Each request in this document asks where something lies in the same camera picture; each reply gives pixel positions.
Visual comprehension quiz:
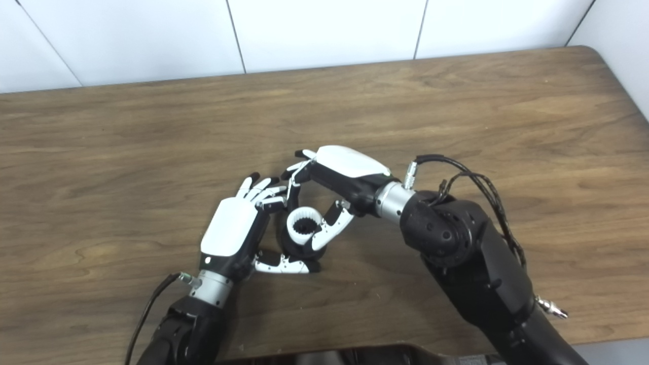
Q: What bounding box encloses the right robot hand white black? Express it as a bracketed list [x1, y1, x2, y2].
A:
[280, 145, 395, 252]

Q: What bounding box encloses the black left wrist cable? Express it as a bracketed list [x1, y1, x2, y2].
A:
[124, 272, 204, 365]

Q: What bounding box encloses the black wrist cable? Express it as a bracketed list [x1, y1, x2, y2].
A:
[124, 272, 204, 365]
[404, 154, 569, 320]

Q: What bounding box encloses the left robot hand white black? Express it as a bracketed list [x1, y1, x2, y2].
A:
[199, 172, 321, 282]

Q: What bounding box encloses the black robot torso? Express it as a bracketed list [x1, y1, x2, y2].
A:
[217, 343, 503, 365]

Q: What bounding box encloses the round black part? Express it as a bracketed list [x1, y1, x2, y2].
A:
[277, 199, 322, 270]

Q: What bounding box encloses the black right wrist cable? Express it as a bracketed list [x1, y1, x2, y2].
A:
[404, 154, 569, 320]

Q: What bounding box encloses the white ring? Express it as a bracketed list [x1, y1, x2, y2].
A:
[286, 207, 325, 247]

